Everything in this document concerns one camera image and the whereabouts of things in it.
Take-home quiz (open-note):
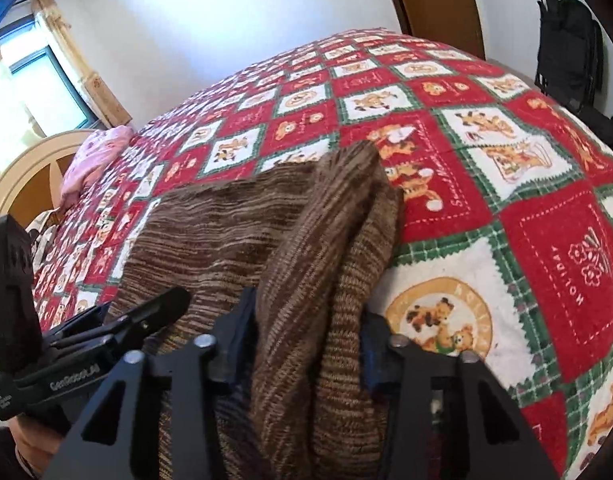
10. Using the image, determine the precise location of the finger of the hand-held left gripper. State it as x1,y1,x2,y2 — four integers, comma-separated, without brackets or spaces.
41,303,112,350
103,286,193,356

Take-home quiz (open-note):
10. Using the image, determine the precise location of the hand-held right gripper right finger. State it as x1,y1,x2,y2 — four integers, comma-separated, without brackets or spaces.
359,310,561,480

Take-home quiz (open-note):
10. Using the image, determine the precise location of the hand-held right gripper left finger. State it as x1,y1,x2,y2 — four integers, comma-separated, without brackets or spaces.
41,286,260,480

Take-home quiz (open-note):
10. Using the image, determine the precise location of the brown striped knit sweater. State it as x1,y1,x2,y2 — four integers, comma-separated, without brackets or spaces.
108,140,406,480

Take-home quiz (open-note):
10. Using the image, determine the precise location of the person's left hand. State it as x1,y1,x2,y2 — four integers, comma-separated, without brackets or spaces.
9,411,63,479

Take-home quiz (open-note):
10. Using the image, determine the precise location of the white patterned pillow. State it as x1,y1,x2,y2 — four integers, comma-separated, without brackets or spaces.
23,209,63,262

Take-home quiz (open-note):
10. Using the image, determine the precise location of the cream wooden headboard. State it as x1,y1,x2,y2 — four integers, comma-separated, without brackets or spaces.
0,128,96,222

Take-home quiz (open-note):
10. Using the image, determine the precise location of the pink pillow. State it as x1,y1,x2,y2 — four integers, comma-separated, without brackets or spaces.
58,124,136,209

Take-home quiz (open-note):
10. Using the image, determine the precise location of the sheer white curtain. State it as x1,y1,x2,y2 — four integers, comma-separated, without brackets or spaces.
0,42,43,183

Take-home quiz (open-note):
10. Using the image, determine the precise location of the window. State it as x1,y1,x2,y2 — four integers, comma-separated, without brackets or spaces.
0,14,96,134

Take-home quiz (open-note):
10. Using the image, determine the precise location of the beige patterned curtain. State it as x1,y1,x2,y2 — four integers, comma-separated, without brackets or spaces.
30,0,134,131

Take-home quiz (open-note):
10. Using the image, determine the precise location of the red checkered bear print blanket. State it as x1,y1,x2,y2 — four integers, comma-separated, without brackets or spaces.
30,26,613,480

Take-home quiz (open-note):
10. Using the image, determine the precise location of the brown wooden door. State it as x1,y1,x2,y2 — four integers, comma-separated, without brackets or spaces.
375,0,488,62

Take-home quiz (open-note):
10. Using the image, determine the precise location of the black bag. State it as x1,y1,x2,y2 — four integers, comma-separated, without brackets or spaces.
533,0,606,117

